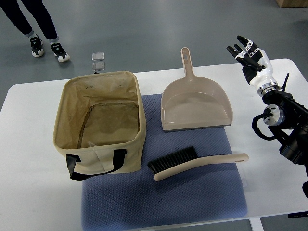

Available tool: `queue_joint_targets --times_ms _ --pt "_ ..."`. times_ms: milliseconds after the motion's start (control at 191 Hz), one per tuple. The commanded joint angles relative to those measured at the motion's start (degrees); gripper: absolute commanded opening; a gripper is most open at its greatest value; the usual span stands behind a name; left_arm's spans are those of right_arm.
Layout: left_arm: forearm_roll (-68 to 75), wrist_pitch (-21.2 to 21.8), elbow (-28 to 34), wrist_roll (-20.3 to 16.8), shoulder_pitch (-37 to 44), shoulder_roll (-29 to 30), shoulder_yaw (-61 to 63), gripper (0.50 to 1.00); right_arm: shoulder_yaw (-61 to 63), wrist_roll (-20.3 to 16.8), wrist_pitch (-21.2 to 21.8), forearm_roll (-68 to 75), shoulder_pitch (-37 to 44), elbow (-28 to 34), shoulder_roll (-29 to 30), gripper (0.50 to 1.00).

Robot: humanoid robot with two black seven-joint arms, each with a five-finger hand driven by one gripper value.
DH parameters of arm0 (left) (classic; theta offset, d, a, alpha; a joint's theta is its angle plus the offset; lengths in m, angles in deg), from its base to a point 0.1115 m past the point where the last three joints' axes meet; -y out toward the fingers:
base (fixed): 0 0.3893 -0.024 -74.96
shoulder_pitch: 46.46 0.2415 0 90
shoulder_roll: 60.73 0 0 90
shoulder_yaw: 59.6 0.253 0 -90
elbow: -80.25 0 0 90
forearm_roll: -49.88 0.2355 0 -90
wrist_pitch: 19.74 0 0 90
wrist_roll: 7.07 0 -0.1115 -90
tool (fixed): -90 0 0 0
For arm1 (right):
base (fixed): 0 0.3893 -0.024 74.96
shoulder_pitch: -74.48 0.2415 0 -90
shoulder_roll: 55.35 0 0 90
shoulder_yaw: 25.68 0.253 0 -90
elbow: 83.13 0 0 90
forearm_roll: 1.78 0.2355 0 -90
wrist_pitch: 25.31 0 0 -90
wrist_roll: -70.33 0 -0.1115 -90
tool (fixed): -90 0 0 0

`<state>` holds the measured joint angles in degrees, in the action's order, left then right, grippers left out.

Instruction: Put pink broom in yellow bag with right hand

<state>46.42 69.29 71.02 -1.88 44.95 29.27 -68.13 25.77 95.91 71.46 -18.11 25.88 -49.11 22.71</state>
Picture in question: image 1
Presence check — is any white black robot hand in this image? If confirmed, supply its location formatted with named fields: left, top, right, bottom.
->
left=227, top=35, right=279, bottom=96

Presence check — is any pink hand broom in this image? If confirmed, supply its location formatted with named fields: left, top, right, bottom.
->
left=147, top=146, right=249, bottom=181

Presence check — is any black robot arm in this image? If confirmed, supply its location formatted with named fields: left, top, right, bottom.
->
left=252, top=74, right=308, bottom=169

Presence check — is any beige fabric bag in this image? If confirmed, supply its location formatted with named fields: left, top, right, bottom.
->
left=53, top=71, right=146, bottom=181

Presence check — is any cardboard box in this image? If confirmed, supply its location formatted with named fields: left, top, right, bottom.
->
left=276, top=0, right=308, bottom=8

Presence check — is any pink dustpan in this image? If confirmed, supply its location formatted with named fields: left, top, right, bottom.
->
left=161, top=47, right=233, bottom=131

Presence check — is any black table control panel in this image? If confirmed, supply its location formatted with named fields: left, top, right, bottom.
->
left=287, top=211, right=308, bottom=219

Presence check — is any upper floor socket plate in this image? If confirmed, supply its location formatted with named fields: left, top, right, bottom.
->
left=92, top=52, right=104, bottom=61

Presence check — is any white table leg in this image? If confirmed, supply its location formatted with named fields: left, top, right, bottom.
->
left=249, top=218, right=264, bottom=231

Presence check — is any blue cushion mat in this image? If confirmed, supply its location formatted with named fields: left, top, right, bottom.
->
left=81, top=94, right=247, bottom=231

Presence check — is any person in dark trousers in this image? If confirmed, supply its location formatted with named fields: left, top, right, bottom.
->
left=0, top=0, right=71, bottom=63

